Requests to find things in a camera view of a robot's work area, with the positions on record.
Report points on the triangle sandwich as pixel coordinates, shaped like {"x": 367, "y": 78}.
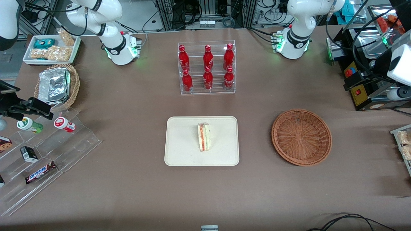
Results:
{"x": 204, "y": 137}

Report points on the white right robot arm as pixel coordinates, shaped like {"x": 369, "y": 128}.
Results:
{"x": 118, "y": 48}

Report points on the light tan wicker basket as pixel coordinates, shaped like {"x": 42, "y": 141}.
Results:
{"x": 74, "y": 86}

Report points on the brown round wicker basket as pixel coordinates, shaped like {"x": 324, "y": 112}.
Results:
{"x": 301, "y": 138}

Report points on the cream rectangular tray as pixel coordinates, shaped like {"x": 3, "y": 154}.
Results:
{"x": 183, "y": 147}

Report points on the red blue warmer knob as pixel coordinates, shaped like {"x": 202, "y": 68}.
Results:
{"x": 348, "y": 72}

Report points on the black food warmer yellow panel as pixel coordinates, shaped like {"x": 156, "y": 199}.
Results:
{"x": 361, "y": 99}

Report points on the green white drink bottle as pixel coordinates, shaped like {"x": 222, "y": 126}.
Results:
{"x": 30, "y": 125}

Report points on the stainless steel warmer pan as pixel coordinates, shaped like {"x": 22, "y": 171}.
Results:
{"x": 369, "y": 41}

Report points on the aluminium foil container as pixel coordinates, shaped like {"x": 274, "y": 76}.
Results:
{"x": 53, "y": 85}

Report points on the red white drink bottle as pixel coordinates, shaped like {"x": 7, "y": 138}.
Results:
{"x": 64, "y": 124}

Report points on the white rectangular snack container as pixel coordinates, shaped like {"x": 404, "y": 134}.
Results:
{"x": 28, "y": 51}

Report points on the red orange food pieces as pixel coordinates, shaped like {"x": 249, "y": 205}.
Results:
{"x": 382, "y": 22}

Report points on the small black box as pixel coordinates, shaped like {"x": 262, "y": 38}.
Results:
{"x": 29, "y": 154}

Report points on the brown cookie box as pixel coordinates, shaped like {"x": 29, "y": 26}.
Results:
{"x": 4, "y": 145}

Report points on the clear acrylic stepped stand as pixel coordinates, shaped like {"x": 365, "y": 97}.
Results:
{"x": 80, "y": 141}

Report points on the large clear peanut snack bag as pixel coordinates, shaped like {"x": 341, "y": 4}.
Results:
{"x": 51, "y": 53}

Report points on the teal snack packet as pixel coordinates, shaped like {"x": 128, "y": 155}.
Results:
{"x": 44, "y": 43}

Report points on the grey snack shelf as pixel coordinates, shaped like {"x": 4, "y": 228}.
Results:
{"x": 393, "y": 131}

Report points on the teal box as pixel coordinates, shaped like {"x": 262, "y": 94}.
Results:
{"x": 348, "y": 11}

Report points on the Snickers chocolate bar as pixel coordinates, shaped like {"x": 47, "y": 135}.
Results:
{"x": 40, "y": 173}

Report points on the clear bag of snacks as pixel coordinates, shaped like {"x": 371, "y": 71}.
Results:
{"x": 407, "y": 153}
{"x": 404, "y": 138}

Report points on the small clear peanut snack bag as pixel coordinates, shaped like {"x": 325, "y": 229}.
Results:
{"x": 66, "y": 38}

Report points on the dark snack packet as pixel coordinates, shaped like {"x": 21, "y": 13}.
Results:
{"x": 1, "y": 181}

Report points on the red cola bottle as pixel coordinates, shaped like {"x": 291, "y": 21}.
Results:
{"x": 228, "y": 57}
{"x": 208, "y": 59}
{"x": 208, "y": 80}
{"x": 228, "y": 80}
{"x": 187, "y": 82}
{"x": 183, "y": 59}

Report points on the clear acrylic bottle rack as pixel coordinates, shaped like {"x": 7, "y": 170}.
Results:
{"x": 196, "y": 86}

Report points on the white power strip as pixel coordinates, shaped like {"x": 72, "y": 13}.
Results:
{"x": 207, "y": 23}

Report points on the grey device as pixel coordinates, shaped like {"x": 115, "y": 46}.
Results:
{"x": 209, "y": 228}

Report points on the red rocker switch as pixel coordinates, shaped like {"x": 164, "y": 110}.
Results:
{"x": 358, "y": 92}

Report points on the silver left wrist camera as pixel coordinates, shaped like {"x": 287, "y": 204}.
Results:
{"x": 399, "y": 93}

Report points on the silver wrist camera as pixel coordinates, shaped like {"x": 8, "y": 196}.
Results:
{"x": 399, "y": 93}
{"x": 2, "y": 123}

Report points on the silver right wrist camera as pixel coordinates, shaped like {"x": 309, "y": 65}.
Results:
{"x": 2, "y": 123}

